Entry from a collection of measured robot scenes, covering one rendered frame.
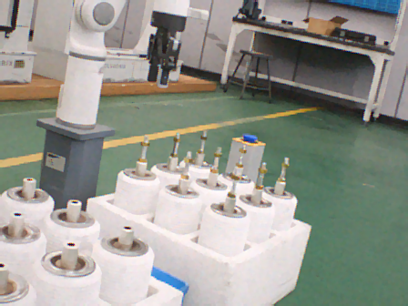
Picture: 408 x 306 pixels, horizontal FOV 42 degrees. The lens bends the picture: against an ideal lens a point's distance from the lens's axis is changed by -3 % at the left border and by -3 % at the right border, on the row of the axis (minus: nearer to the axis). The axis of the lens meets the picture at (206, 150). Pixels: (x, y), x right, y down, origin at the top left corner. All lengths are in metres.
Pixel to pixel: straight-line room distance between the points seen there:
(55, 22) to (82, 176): 2.42
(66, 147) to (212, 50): 5.39
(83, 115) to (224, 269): 0.54
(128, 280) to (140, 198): 0.39
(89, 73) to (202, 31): 5.44
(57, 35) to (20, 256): 2.95
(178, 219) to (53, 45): 2.70
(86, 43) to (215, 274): 0.64
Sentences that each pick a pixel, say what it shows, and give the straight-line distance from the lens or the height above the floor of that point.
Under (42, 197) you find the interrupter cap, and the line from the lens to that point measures 1.00.
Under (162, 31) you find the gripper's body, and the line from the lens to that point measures 1.17.
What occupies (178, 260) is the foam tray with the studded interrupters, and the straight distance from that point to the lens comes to 1.10.
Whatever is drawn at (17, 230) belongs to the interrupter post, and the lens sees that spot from 0.84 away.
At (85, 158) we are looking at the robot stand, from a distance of 1.36.
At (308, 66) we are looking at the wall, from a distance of 6.23.
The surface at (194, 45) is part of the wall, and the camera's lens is 6.77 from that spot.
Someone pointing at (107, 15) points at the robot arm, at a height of 0.58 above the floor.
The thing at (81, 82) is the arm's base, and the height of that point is 0.41.
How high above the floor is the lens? 0.60
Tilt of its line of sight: 13 degrees down
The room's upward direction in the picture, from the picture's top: 12 degrees clockwise
